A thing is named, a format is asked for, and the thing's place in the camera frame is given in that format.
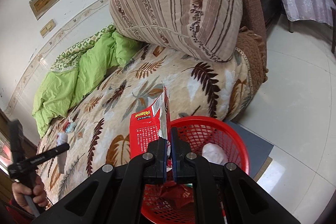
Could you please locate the red torn snack box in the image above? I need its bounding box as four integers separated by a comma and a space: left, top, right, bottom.
129, 85, 171, 159

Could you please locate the teal cartoon tissue pack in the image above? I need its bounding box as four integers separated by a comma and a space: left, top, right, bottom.
64, 119, 77, 134

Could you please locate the red left sleeve forearm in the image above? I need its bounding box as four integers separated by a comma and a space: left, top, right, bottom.
1, 199, 35, 224

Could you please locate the red plastic trash basket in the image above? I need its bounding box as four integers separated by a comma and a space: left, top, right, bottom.
141, 116, 249, 223

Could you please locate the left hand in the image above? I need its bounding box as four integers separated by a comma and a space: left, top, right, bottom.
11, 175, 49, 214

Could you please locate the white crumpled tissue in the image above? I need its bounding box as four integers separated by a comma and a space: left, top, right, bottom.
202, 143, 228, 165

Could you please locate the white plastic bottle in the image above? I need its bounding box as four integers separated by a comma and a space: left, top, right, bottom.
56, 132, 70, 174

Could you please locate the leaf pattern bed blanket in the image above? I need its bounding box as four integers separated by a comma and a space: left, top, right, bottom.
38, 42, 267, 203

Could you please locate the grey floor mat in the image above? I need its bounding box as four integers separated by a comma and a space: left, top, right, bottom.
226, 121, 274, 182

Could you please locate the green quilt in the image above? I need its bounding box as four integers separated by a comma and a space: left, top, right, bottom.
32, 24, 142, 137

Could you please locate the brown bed headboard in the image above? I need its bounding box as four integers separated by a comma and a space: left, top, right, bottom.
241, 0, 268, 82

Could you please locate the striped beige pillow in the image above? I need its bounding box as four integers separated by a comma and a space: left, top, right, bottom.
109, 0, 243, 62

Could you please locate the wall switch plate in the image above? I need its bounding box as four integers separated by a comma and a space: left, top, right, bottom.
40, 19, 56, 38

